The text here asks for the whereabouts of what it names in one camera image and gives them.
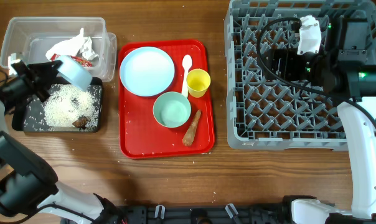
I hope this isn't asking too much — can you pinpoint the small light blue bowl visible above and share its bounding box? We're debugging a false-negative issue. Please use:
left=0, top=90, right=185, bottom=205
left=56, top=55, right=92, bottom=91

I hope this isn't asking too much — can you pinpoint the white rice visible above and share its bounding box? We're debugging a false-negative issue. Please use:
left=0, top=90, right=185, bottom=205
left=22, top=83, right=102, bottom=131

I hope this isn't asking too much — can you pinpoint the brown food scrap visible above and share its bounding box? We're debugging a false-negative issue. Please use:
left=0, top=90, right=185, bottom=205
left=72, top=116, right=90, bottom=129

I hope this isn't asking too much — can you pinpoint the green bowl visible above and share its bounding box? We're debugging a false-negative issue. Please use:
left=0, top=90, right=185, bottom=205
left=153, top=91, right=192, bottom=128

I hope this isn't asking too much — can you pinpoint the brown carrot-shaped root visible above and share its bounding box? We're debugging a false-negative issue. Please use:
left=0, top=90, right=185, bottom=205
left=182, top=110, right=202, bottom=146

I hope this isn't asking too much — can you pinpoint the red snack wrapper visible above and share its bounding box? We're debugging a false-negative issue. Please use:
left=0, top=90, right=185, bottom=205
left=50, top=54, right=93, bottom=67

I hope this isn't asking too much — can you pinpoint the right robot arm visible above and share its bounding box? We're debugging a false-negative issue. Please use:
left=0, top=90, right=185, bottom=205
left=258, top=16, right=376, bottom=223

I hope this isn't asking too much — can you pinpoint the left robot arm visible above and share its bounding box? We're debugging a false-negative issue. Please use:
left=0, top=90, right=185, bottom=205
left=0, top=56, right=127, bottom=223

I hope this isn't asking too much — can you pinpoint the grey dishwasher rack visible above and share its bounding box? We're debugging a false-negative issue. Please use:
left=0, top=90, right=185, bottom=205
left=224, top=0, right=376, bottom=151

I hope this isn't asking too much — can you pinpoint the clear plastic bin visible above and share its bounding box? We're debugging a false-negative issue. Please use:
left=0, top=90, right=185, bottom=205
left=0, top=17, right=117, bottom=82

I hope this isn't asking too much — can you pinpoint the black plastic tray bin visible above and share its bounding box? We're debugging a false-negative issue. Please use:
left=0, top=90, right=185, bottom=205
left=11, top=76, right=104, bottom=134

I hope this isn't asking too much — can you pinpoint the yellow plastic cup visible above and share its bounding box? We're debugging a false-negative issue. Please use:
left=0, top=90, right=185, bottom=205
left=186, top=68, right=211, bottom=98

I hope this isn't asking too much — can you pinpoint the large light blue plate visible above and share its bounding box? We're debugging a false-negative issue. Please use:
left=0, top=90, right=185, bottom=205
left=120, top=47, right=176, bottom=97

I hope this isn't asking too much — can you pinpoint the white plastic spoon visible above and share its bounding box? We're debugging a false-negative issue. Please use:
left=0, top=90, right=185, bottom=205
left=181, top=55, right=192, bottom=98

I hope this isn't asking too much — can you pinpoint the red serving tray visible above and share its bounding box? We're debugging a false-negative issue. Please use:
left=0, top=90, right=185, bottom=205
left=118, top=39, right=215, bottom=159

